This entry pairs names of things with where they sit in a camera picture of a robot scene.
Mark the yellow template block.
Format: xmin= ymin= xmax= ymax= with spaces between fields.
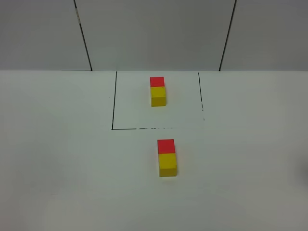
xmin=151 ymin=87 xmax=167 ymax=107

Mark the red template block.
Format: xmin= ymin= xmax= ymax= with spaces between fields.
xmin=150 ymin=77 xmax=165 ymax=87

